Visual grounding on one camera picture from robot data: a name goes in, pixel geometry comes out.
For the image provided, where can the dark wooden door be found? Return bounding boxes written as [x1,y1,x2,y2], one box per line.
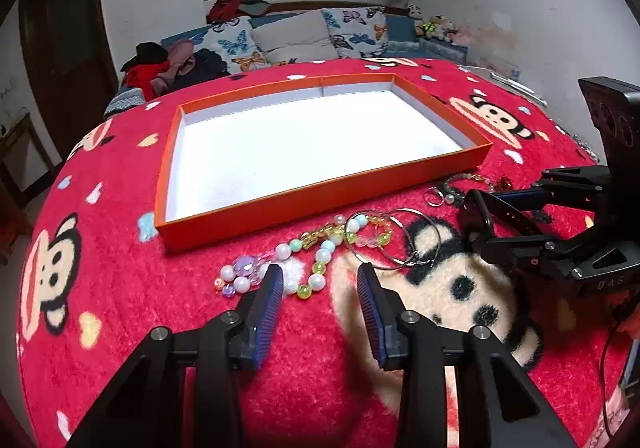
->
[18,0,117,157]

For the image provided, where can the red bag on sill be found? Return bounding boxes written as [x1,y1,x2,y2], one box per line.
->
[206,0,271,24]

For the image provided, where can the left butterfly pillow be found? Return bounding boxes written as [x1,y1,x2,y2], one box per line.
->
[198,16,270,74]

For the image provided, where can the beige pillow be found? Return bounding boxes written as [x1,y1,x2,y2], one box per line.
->
[250,10,340,65]

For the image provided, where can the orange shallow tray box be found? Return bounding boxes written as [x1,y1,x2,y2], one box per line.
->
[154,73,491,253]

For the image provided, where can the black smart band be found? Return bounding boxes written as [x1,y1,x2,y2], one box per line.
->
[459,189,538,249]

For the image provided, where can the dark wooden side table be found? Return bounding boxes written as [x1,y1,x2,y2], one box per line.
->
[1,112,58,208]

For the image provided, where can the silver hoop earring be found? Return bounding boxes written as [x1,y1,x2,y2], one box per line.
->
[343,209,416,271]
[378,207,442,269]

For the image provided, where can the blue sofa bed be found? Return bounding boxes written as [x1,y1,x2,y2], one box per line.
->
[104,8,469,119]

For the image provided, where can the pile of clothes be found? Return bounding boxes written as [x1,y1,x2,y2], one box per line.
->
[120,39,230,101]

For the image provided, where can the red monkey print blanket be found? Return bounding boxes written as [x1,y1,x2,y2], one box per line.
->
[16,60,631,447]

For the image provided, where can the butterfly pillow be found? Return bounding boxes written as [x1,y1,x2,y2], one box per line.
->
[198,16,270,74]
[321,7,388,59]

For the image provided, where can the pastel bead bracelet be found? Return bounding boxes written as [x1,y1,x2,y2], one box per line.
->
[214,213,394,301]

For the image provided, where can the right butterfly pillow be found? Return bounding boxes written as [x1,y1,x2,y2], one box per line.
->
[321,7,388,59]

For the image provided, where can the plush toys group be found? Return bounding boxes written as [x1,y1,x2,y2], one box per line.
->
[408,4,458,42]

